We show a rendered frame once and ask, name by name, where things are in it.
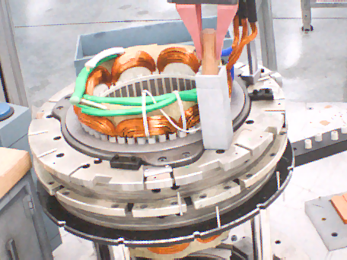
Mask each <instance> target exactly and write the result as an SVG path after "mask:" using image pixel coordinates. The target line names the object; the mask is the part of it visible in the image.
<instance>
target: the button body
mask: <svg viewBox="0 0 347 260"><path fill-rule="evenodd" d="M7 104H8V105H10V106H13V108H14V114H13V115H12V117H9V118H8V119H6V120H5V121H3V122H0V147H6V148H10V149H15V150H19V151H28V152H29V154H30V158H31V161H32V164H33V155H32V151H31V149H30V144H29V141H28V130H29V127H30V124H31V122H32V115H31V112H30V108H27V107H23V106H19V105H16V104H15V105H13V104H10V103H7ZM30 173H31V176H32V178H33V183H34V188H35V191H36V183H37V175H36V172H35V169H34V166H33V167H32V168H31V169H30ZM36 194H37V191H36ZM40 211H41V214H42V217H43V222H44V224H45V228H46V232H47V237H48V240H49V244H50V247H51V250H52V252H53V251H54V250H56V248H57V247H59V246H60V245H61V244H62V236H61V233H60V230H59V226H57V225H56V224H54V223H53V222H52V221H51V220H50V219H49V218H48V216H46V215H45V213H44V211H43V209H42V208H40Z"/></svg>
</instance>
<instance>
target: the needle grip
mask: <svg viewBox="0 0 347 260"><path fill-rule="evenodd" d="M201 41H202V75H218V60H217V54H216V30H214V29H204V30H201Z"/></svg>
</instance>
